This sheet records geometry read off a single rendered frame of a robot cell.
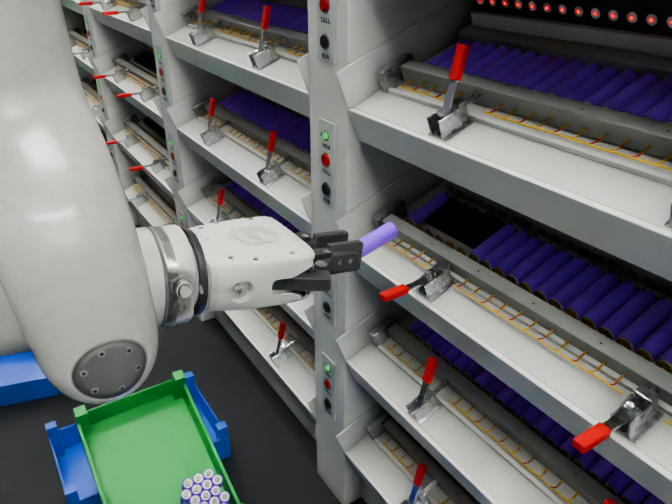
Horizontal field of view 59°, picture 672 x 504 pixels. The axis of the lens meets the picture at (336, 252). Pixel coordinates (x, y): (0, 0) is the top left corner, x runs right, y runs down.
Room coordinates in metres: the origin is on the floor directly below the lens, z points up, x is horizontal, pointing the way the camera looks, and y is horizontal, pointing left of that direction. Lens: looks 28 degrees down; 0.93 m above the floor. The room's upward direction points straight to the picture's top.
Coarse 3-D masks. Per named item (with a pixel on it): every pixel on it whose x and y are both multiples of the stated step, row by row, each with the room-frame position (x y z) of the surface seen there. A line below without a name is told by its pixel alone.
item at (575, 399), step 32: (384, 192) 0.77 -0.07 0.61; (416, 192) 0.80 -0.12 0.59; (448, 192) 0.80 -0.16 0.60; (352, 224) 0.74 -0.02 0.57; (512, 224) 0.69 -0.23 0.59; (384, 256) 0.70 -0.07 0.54; (576, 256) 0.61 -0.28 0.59; (384, 288) 0.68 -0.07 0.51; (416, 288) 0.63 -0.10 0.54; (640, 288) 0.54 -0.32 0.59; (448, 320) 0.56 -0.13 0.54; (480, 320) 0.55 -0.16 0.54; (512, 320) 0.54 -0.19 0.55; (480, 352) 0.53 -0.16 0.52; (512, 352) 0.50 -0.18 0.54; (544, 352) 0.49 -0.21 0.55; (512, 384) 0.49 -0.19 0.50; (544, 384) 0.45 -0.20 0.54; (576, 384) 0.44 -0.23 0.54; (576, 416) 0.42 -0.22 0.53; (608, 416) 0.41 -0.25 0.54; (608, 448) 0.39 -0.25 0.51; (640, 448) 0.37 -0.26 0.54; (640, 480) 0.37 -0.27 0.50
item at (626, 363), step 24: (408, 240) 0.70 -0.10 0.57; (432, 240) 0.67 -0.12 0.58; (456, 264) 0.62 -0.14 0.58; (480, 288) 0.59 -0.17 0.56; (504, 288) 0.56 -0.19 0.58; (528, 312) 0.53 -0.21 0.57; (552, 312) 0.51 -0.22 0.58; (576, 336) 0.48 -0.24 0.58; (600, 336) 0.47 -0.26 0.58; (576, 360) 0.46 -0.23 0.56; (600, 360) 0.46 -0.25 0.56; (624, 360) 0.44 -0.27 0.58; (648, 384) 0.41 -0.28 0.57
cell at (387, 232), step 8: (384, 224) 0.56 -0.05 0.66; (392, 224) 0.56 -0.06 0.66; (376, 232) 0.55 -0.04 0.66; (384, 232) 0.55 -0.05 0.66; (392, 232) 0.55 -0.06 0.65; (360, 240) 0.54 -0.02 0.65; (368, 240) 0.54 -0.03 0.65; (376, 240) 0.54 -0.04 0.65; (384, 240) 0.55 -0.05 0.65; (368, 248) 0.54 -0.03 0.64; (376, 248) 0.54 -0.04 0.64
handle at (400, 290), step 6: (426, 276) 0.61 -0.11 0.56; (414, 282) 0.60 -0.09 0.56; (420, 282) 0.60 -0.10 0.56; (426, 282) 0.61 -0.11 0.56; (390, 288) 0.59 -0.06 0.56; (396, 288) 0.59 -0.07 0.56; (402, 288) 0.59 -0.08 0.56; (408, 288) 0.59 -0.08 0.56; (414, 288) 0.60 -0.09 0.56; (384, 294) 0.58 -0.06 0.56; (390, 294) 0.58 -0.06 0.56; (396, 294) 0.58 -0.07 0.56; (402, 294) 0.58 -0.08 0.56; (384, 300) 0.57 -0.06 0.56
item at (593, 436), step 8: (632, 408) 0.38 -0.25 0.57; (616, 416) 0.38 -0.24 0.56; (624, 416) 0.38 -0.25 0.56; (632, 416) 0.38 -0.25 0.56; (600, 424) 0.37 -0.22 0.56; (608, 424) 0.37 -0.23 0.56; (616, 424) 0.37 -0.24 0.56; (584, 432) 0.36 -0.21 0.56; (592, 432) 0.36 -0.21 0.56; (600, 432) 0.36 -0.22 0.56; (608, 432) 0.36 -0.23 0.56; (576, 440) 0.35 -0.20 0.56; (584, 440) 0.35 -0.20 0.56; (592, 440) 0.35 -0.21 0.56; (600, 440) 0.36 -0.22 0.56; (576, 448) 0.35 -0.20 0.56; (584, 448) 0.35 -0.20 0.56
